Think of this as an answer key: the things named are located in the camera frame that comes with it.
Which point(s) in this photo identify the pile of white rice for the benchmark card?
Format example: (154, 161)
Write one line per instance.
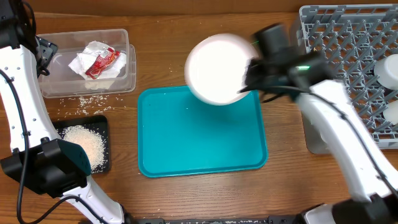
(92, 143)

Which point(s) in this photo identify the large white plate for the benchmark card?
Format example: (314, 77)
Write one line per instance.
(215, 69)

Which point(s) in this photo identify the grey-green bowl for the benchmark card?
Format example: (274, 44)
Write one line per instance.
(386, 70)

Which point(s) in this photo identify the red sauce packet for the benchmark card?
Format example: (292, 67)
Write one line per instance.
(105, 58)

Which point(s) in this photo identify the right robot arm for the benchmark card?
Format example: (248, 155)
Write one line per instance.
(308, 80)

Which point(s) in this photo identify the grey dishwasher rack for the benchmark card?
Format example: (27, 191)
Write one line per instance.
(353, 38)

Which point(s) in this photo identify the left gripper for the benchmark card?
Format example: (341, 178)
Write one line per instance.
(48, 50)

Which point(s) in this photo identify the teal plastic serving tray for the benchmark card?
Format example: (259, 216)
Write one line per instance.
(177, 134)

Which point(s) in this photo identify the white cup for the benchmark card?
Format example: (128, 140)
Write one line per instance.
(391, 113)

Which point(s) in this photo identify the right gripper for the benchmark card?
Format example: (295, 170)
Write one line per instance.
(243, 89)

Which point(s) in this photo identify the white napkin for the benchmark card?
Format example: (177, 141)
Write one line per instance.
(83, 61)

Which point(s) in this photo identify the black rectangular tray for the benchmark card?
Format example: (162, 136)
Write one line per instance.
(98, 123)

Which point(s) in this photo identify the clear plastic waste bin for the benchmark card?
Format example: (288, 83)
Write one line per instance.
(64, 82)

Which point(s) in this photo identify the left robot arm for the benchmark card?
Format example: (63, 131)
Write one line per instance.
(41, 161)

